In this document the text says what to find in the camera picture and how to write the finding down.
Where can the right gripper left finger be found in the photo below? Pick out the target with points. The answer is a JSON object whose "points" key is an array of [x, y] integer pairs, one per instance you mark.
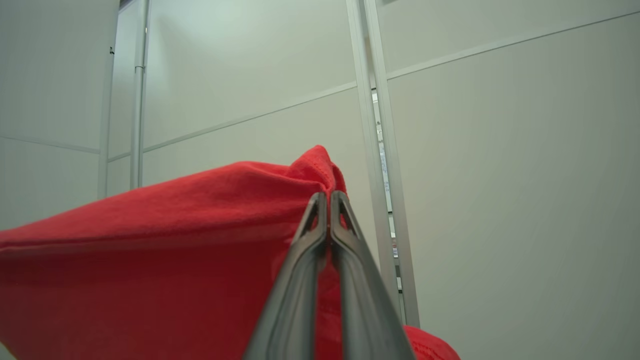
{"points": [[295, 310]]}

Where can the grey metal single partition post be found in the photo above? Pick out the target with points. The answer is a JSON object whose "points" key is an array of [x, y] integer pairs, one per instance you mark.
{"points": [[137, 125]]}

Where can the red basketball jersey white trim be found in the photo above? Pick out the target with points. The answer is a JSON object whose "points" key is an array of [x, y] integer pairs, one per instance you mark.
{"points": [[150, 275]]}

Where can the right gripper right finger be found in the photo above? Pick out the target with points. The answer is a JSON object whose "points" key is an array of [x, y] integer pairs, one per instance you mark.
{"points": [[365, 310]]}

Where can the grey metal double partition post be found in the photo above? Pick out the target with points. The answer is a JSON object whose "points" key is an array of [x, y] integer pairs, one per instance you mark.
{"points": [[357, 50]]}

